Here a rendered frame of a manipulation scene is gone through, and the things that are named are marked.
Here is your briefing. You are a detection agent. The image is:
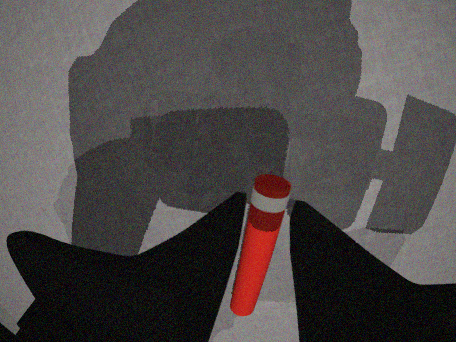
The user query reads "red peg with white band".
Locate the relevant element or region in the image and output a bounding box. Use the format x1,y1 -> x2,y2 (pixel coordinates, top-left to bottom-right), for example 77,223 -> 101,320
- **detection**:
229,175 -> 291,316

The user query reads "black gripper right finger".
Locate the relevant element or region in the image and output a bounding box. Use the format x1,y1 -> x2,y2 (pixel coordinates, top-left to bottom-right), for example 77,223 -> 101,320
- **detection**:
289,200 -> 456,342

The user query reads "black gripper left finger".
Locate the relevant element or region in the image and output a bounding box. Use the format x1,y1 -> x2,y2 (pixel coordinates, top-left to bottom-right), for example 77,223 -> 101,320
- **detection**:
7,192 -> 245,342

